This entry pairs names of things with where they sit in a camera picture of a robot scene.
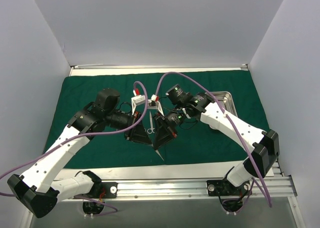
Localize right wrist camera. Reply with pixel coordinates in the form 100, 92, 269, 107
147, 83, 191, 114

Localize steel tweezers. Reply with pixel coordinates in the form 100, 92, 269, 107
155, 150, 165, 161

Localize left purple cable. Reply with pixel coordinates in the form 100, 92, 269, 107
0, 81, 148, 214

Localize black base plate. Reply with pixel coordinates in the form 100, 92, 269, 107
206, 179, 250, 197
93, 182, 118, 199

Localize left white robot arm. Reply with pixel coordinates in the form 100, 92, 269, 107
7, 88, 145, 218

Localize rear aluminium rail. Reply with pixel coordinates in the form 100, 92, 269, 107
72, 64, 103, 69

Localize steel surgical scissors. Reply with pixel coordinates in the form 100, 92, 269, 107
146, 112, 155, 134

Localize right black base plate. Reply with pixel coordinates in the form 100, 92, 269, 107
206, 179, 250, 197

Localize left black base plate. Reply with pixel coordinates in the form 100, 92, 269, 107
93, 182, 118, 199

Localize dark green surgical cloth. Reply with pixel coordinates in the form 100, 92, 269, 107
45, 70, 247, 169

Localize steel instrument tray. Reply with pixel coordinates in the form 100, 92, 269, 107
212, 91, 238, 117

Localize front aluminium rail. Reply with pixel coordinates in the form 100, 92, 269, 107
26, 174, 298, 203

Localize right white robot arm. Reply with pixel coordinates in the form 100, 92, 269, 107
153, 92, 280, 195

